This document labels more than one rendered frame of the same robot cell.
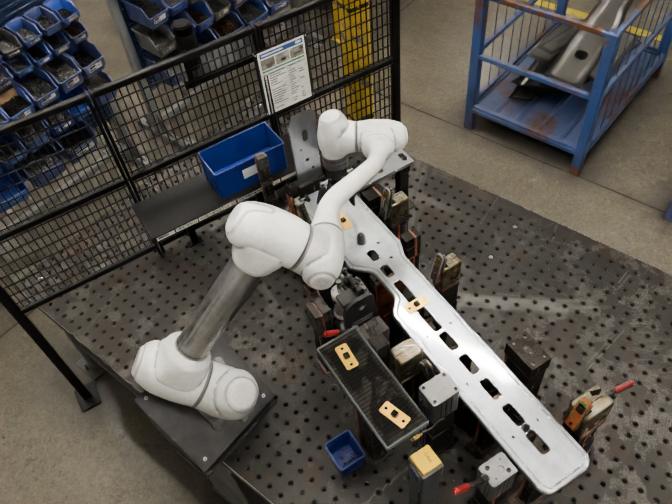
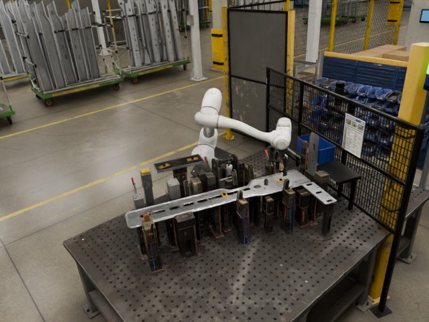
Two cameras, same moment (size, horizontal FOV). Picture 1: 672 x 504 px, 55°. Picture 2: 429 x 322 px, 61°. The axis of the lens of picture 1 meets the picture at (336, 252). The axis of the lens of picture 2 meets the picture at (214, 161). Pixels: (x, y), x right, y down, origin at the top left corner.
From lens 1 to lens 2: 2.87 m
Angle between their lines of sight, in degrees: 73
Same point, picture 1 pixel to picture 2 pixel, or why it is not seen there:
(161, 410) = not seen: hidden behind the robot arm
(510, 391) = (170, 212)
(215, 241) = not seen: hidden behind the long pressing
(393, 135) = (276, 137)
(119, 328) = (258, 159)
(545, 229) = (302, 296)
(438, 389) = (172, 181)
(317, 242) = (205, 109)
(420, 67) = not seen: outside the picture
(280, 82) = (350, 136)
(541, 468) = (135, 214)
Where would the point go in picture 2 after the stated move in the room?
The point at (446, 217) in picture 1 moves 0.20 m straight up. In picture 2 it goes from (316, 252) to (318, 228)
